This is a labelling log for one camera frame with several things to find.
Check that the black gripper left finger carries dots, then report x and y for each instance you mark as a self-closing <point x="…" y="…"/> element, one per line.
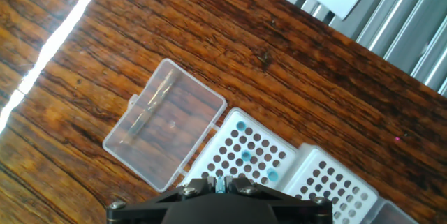
<point x="150" y="203"/>

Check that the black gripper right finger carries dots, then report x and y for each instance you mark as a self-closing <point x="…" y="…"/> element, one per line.
<point x="300" y="204"/>

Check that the blue pipette tip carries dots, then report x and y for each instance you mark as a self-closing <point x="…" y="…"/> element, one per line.
<point x="272" y="174"/>
<point x="246" y="155"/>
<point x="220" y="184"/>
<point x="241" y="125"/>

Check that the white pipette tip box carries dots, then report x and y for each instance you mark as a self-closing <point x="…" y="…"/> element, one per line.
<point x="311" y="156"/>
<point x="157" y="130"/>

